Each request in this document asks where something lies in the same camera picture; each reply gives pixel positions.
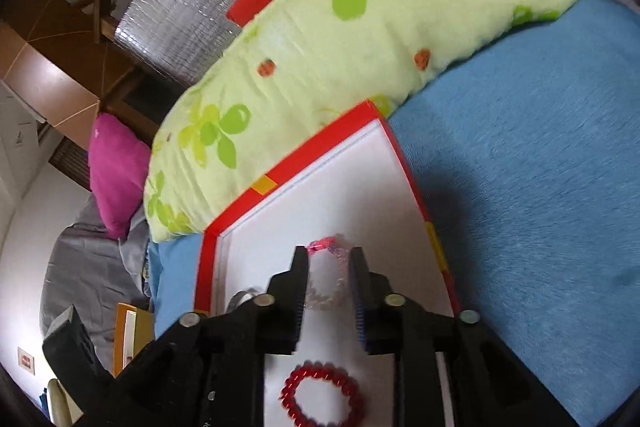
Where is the red jewelry box tray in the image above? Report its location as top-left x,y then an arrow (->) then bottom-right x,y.
194,99 -> 461,427

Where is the grey blanket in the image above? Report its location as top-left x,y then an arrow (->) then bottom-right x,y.
40,194 -> 156,373

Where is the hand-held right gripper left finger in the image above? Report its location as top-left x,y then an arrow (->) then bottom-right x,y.
102,246 -> 311,427

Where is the green floral pillow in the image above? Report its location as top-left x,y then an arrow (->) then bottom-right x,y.
144,0 -> 591,244

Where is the orange cardboard box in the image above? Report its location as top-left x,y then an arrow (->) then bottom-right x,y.
114,302 -> 156,378

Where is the white drawer cabinet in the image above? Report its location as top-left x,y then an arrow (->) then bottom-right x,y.
0,82 -> 51,158

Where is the red bead bracelet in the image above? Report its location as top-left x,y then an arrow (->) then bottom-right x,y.
281,360 -> 362,427

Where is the magenta pillow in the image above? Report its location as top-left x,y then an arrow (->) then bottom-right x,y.
88,113 -> 152,240

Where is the silver metal bangle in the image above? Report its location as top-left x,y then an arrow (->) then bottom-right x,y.
229,289 -> 266,310

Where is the cream padded seat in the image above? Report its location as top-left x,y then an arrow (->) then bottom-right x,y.
42,379 -> 71,427

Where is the pink and white bead bracelet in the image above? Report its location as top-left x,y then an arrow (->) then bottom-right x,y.
306,234 -> 353,313

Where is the blue bed sheet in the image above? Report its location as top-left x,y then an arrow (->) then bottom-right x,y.
147,0 -> 640,427

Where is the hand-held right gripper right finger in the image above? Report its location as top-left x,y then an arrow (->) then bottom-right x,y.
350,247 -> 576,427

